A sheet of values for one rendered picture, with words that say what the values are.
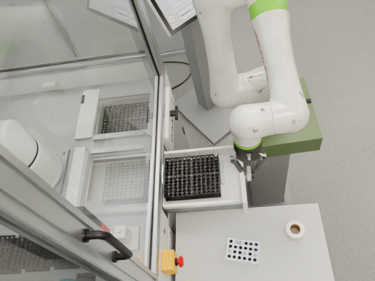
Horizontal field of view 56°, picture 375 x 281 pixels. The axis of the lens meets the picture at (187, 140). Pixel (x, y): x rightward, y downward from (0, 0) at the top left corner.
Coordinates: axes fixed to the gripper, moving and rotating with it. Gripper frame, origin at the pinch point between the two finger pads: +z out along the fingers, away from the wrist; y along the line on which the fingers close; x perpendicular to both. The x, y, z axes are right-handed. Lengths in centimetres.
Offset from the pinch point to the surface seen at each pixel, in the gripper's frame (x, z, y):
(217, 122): 87, 90, -16
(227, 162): 10.7, 9.6, -7.9
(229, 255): -26.3, 15.2, -10.4
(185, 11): 90, -7, -23
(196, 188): -3.1, 3.2, -20.6
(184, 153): 14.4, 4.7, -25.7
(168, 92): 45, 1, -33
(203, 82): 99, 58, -22
